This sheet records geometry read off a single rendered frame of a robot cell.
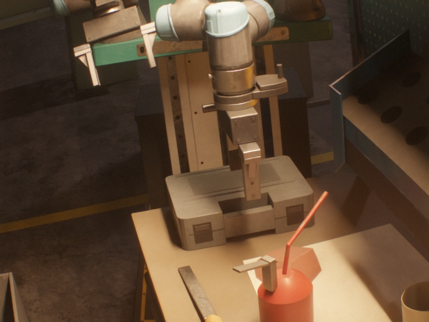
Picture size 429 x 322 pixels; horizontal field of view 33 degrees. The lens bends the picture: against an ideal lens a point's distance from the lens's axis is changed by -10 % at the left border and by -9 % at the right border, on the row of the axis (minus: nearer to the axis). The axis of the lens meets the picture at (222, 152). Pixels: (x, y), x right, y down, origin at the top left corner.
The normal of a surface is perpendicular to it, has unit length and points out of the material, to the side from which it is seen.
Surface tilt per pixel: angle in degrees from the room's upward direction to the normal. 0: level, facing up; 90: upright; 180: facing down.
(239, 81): 90
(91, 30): 66
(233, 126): 90
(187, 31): 106
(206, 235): 90
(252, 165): 120
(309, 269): 40
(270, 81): 0
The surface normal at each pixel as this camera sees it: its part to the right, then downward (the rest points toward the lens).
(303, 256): 0.35, -0.55
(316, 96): -0.11, -0.92
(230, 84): -0.14, 0.40
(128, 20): 0.06, -0.02
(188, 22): -0.40, 0.18
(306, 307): 0.71, 0.20
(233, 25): 0.29, 0.30
